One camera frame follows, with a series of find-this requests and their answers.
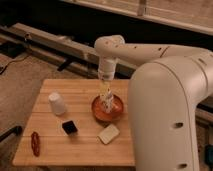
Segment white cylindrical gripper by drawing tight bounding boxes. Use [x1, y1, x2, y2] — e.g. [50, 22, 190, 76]
[98, 57, 117, 96]

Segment white ceramic cup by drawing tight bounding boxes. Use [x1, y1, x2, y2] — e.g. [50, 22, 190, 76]
[48, 92, 66, 115]

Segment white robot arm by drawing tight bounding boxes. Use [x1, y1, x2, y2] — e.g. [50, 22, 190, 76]
[94, 35, 213, 171]

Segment black eraser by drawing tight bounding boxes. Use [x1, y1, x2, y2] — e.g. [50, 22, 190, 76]
[62, 121, 78, 135]

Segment small white bottle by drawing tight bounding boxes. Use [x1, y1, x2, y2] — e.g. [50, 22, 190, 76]
[101, 92, 114, 113]

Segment brown round bowl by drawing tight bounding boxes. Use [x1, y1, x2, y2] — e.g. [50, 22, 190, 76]
[91, 95, 124, 122]

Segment wooden cutting board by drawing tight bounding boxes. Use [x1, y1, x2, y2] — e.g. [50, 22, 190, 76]
[13, 79, 135, 167]

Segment cream rectangular sponge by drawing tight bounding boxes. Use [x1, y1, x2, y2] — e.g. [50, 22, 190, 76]
[98, 124, 120, 144]

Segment red pretzel shaped toy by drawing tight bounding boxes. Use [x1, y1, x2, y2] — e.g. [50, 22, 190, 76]
[31, 132, 40, 157]

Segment black cable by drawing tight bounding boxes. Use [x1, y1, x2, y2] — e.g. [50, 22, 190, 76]
[0, 53, 31, 75]

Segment black bar handle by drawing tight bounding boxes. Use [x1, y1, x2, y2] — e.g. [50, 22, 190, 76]
[0, 126, 22, 142]

